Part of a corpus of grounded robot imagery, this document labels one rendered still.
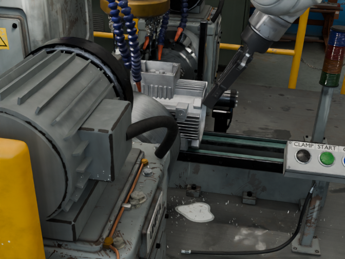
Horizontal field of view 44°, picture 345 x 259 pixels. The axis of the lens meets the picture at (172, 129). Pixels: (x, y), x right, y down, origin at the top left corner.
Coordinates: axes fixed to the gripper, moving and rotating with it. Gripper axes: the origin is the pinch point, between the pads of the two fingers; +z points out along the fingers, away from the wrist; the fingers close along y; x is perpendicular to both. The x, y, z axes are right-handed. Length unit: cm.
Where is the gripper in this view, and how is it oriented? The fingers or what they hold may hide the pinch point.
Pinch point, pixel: (213, 95)
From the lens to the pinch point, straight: 112.9
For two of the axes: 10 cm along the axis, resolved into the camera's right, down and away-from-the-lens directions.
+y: -1.8, 4.6, -8.7
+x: 8.4, 5.3, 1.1
